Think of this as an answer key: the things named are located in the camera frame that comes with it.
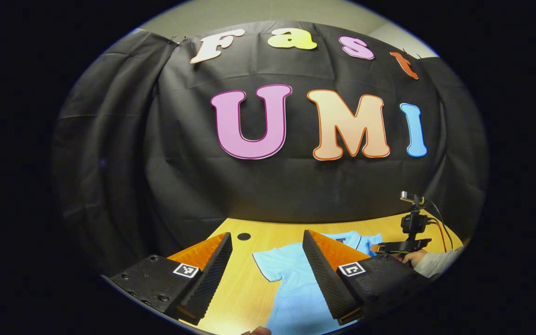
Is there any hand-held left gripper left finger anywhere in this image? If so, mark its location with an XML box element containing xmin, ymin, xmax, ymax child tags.
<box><xmin>109</xmin><ymin>231</ymin><xmax>234</xmax><ymax>326</ymax></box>

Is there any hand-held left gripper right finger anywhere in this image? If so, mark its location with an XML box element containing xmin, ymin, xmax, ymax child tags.
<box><xmin>302</xmin><ymin>229</ymin><xmax>431</xmax><ymax>326</ymax></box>

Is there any light blue T-shirt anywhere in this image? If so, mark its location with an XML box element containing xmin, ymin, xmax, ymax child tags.
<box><xmin>252</xmin><ymin>230</ymin><xmax>384</xmax><ymax>335</ymax></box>

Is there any black backdrop cloth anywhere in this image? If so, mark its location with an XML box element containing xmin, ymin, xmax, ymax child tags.
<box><xmin>52</xmin><ymin>21</ymin><xmax>489</xmax><ymax>275</ymax></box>

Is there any red cable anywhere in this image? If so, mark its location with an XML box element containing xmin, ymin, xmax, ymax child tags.
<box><xmin>429</xmin><ymin>220</ymin><xmax>449</xmax><ymax>253</ymax></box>

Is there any black cable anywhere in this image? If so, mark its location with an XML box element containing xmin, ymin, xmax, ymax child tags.
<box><xmin>424</xmin><ymin>199</ymin><xmax>455</xmax><ymax>252</ymax></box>

